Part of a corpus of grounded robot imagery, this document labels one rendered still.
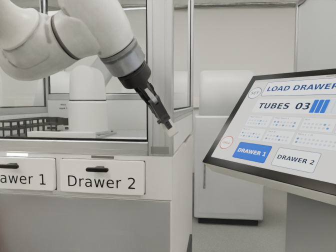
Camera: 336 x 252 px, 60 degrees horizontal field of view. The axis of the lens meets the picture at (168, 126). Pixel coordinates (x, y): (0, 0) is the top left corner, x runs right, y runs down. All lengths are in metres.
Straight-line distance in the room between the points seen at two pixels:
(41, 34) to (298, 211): 0.67
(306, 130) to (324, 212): 0.18
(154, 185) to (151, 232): 0.16
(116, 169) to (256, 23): 3.74
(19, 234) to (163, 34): 0.86
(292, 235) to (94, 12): 0.65
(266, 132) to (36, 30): 0.54
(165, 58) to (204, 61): 3.32
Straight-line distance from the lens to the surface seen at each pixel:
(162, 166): 0.95
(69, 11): 0.61
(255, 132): 0.74
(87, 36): 0.61
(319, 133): 0.67
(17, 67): 0.69
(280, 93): 0.80
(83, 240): 1.12
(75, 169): 1.03
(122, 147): 0.98
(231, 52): 4.32
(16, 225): 1.23
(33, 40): 0.63
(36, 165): 1.10
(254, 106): 0.81
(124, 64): 0.63
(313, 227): 0.75
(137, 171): 0.96
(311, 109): 0.72
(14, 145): 1.16
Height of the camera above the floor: 1.12
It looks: 5 degrees down
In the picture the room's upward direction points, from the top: straight up
